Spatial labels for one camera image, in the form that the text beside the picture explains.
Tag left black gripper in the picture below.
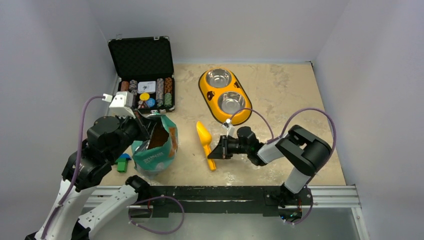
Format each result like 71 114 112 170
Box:
107 107 158 162

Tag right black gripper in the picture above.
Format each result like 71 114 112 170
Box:
207 135 250 159

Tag yellow plastic scoop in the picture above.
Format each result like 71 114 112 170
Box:
196 121 217 171

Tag green dog food bag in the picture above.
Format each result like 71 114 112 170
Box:
130 113 179 178

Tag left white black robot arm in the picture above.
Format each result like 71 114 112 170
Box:
25 115 160 240

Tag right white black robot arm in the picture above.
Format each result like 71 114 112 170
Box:
207 125 333 204

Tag yellow double pet bowl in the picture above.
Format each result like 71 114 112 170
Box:
198 67 253 126

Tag green blue toy blocks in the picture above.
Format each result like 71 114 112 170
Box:
114 153 131 173

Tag black poker chip case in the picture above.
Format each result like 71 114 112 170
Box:
107 36 176 114

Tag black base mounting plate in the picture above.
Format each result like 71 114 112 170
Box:
130 186 313 218

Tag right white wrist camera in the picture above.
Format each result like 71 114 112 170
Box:
221 118 236 137

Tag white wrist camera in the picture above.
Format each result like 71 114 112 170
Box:
221 118 236 137
102 91 136 119

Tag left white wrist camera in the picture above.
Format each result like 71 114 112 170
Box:
102 91 136 119

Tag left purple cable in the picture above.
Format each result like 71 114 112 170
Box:
39 95 107 240

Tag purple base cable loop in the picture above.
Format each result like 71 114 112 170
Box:
127 193 186 235

